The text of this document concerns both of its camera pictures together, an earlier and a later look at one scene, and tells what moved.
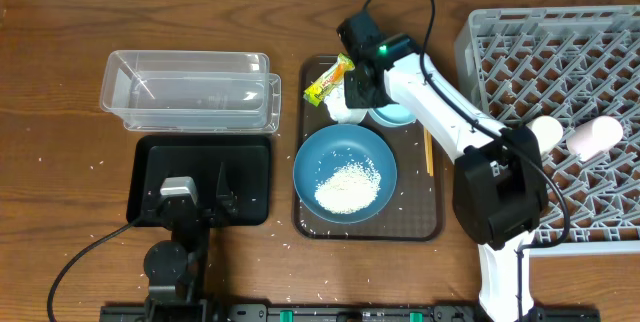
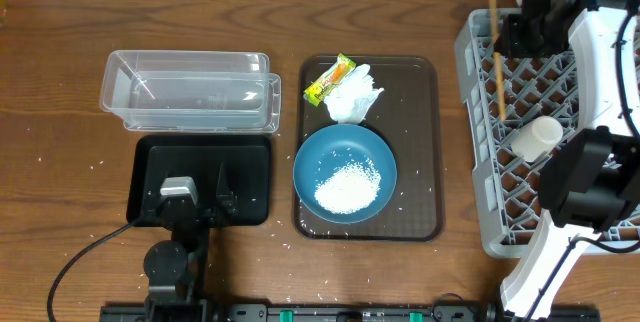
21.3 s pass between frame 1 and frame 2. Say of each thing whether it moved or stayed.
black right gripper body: moved
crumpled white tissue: stayed
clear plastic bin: stayed
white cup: stayed
